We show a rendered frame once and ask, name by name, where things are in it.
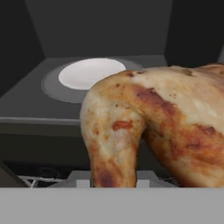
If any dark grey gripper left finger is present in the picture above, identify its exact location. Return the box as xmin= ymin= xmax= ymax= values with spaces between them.
xmin=47 ymin=170 xmax=95 ymax=188

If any white round plate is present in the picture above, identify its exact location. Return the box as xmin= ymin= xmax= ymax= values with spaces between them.
xmin=58 ymin=58 xmax=127 ymax=91

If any grey round microwave turntable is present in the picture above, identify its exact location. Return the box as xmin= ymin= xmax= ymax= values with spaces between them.
xmin=40 ymin=57 xmax=144 ymax=105

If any roasted chicken drumstick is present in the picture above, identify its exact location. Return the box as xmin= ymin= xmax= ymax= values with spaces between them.
xmin=79 ymin=62 xmax=224 ymax=188

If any white wire stand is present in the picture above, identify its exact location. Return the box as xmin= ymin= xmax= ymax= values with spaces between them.
xmin=17 ymin=174 xmax=65 ymax=188

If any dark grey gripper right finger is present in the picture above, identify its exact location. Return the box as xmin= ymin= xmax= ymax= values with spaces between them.
xmin=136 ymin=170 xmax=179 ymax=188

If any dark grey microwave oven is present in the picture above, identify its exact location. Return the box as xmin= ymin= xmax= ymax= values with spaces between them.
xmin=0 ymin=0 xmax=224 ymax=176

